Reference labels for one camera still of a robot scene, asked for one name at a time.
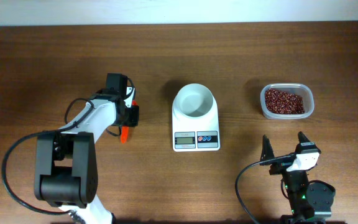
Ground orange measuring scoop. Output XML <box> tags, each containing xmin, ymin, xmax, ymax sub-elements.
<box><xmin>119</xmin><ymin>100</ymin><xmax>138</xmax><ymax>144</ymax></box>

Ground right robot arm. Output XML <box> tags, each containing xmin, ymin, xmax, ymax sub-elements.
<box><xmin>260</xmin><ymin>132</ymin><xmax>336</xmax><ymax>223</ymax></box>

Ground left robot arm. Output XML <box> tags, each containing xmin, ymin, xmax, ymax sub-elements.
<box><xmin>34</xmin><ymin>73</ymin><xmax>139</xmax><ymax>223</ymax></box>

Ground white round bowl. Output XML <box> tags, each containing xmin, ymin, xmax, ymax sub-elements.
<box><xmin>173</xmin><ymin>83</ymin><xmax>214</xmax><ymax>118</ymax></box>

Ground white digital kitchen scale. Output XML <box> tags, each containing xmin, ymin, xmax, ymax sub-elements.
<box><xmin>172</xmin><ymin>99</ymin><xmax>221</xmax><ymax>152</ymax></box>

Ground clear plastic food container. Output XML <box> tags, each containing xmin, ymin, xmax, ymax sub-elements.
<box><xmin>260</xmin><ymin>83</ymin><xmax>314</xmax><ymax>119</ymax></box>

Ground red beans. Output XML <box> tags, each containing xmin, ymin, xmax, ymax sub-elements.
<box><xmin>264</xmin><ymin>88</ymin><xmax>305</xmax><ymax>114</ymax></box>

